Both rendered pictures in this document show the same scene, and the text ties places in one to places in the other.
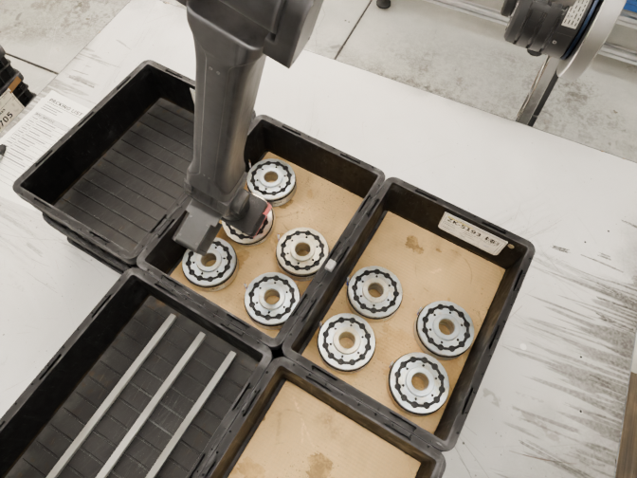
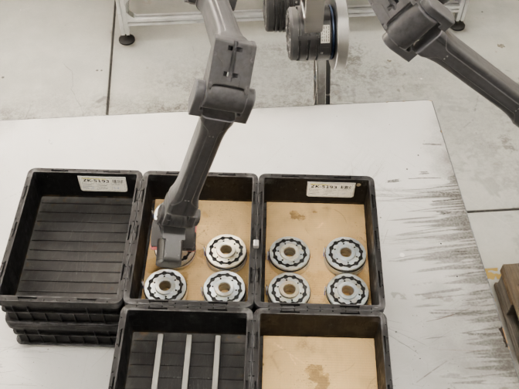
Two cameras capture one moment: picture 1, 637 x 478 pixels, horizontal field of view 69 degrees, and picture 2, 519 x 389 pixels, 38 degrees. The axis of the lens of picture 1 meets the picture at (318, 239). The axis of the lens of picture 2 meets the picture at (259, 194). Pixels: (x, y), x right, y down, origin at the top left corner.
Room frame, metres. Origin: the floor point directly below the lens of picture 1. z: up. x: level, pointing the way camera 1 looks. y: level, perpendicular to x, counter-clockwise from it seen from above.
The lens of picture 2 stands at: (-0.59, 0.45, 2.41)
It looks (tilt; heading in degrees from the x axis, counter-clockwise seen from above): 51 degrees down; 332
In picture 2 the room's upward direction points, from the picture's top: 1 degrees clockwise
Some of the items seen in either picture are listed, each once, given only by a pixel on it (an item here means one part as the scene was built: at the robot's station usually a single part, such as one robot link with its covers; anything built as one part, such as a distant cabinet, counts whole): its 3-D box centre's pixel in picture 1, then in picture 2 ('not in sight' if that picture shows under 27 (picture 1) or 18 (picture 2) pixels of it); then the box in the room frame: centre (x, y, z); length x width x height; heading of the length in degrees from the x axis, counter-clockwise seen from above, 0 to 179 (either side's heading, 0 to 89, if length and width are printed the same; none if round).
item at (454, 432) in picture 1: (414, 297); (317, 239); (0.27, -0.17, 0.92); 0.40 x 0.30 x 0.02; 151
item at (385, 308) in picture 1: (374, 291); (289, 253); (0.30, -0.11, 0.86); 0.10 x 0.10 x 0.01
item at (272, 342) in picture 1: (267, 218); (195, 236); (0.42, 0.10, 0.92); 0.40 x 0.30 x 0.02; 151
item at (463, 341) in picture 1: (445, 327); (345, 253); (0.24, -0.23, 0.86); 0.10 x 0.10 x 0.01
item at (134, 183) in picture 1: (149, 166); (76, 245); (0.56, 0.36, 0.87); 0.40 x 0.30 x 0.11; 151
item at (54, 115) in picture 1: (40, 145); not in sight; (0.73, 0.72, 0.70); 0.33 x 0.23 x 0.01; 157
